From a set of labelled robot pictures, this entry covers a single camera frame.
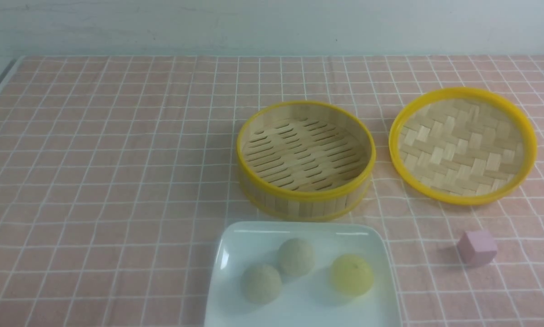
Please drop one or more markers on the white steamed bun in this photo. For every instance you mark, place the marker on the white steamed bun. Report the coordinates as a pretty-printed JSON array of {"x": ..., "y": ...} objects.
[{"x": 296, "y": 257}]

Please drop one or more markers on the yellow steamed bun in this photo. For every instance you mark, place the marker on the yellow steamed bun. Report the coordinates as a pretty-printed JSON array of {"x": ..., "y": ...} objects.
[{"x": 351, "y": 275}]

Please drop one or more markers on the beige steamed bun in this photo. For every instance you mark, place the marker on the beige steamed bun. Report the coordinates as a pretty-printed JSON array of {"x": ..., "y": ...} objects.
[{"x": 261, "y": 283}]

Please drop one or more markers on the white square plate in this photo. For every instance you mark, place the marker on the white square plate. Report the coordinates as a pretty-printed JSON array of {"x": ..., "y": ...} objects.
[{"x": 308, "y": 301}]

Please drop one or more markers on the yellow bamboo steamer basket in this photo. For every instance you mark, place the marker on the yellow bamboo steamer basket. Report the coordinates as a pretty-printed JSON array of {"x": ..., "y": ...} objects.
[{"x": 305, "y": 161}]

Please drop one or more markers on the pink checkered tablecloth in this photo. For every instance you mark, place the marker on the pink checkered tablecloth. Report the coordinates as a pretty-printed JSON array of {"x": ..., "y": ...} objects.
[{"x": 118, "y": 177}]

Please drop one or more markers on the yellow bamboo steamer lid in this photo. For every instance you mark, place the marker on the yellow bamboo steamer lid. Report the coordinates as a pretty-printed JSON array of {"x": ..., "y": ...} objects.
[{"x": 463, "y": 146}]

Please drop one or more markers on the pink cube block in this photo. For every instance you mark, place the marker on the pink cube block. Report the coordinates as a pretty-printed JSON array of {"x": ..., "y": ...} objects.
[{"x": 477, "y": 248}]

